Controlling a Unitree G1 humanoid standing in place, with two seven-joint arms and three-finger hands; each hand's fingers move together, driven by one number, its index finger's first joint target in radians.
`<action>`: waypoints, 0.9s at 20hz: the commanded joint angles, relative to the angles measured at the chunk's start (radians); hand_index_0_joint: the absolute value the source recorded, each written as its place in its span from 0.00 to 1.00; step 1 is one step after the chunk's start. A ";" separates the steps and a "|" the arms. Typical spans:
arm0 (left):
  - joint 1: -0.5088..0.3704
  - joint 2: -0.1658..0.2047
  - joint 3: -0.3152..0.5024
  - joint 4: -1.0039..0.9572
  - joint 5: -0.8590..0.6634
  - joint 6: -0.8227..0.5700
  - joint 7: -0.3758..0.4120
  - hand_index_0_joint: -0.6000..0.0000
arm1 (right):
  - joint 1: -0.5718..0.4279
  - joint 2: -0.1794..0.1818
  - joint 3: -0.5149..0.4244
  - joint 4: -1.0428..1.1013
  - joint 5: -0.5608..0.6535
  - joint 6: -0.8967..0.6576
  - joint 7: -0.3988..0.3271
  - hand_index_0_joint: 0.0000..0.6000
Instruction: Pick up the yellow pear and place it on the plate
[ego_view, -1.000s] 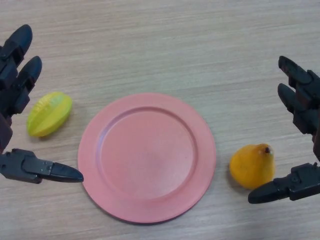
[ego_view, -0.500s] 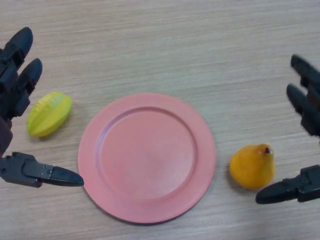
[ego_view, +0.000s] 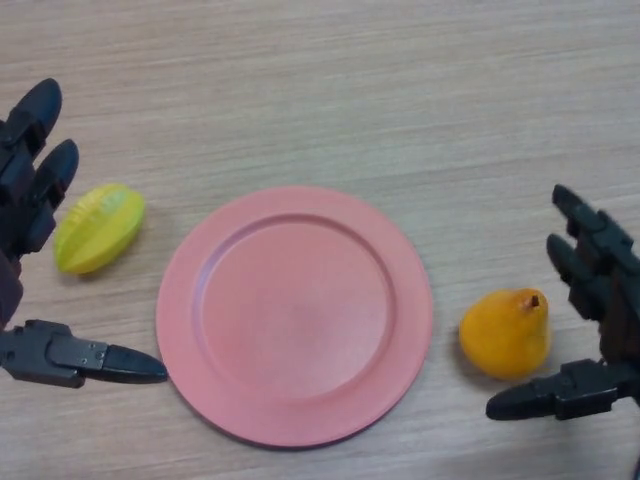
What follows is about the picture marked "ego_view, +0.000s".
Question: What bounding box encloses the pink round plate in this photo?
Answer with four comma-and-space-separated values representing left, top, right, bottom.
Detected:
155, 185, 434, 449

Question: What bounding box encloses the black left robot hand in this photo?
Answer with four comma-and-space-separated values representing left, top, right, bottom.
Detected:
0, 78, 169, 390

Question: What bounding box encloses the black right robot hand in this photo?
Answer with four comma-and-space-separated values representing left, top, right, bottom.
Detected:
485, 184, 640, 422

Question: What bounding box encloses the yellow pear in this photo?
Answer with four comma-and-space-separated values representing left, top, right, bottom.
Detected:
459, 288, 552, 381

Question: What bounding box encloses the yellow-green starfruit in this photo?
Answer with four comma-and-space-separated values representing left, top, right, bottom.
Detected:
52, 183, 146, 276

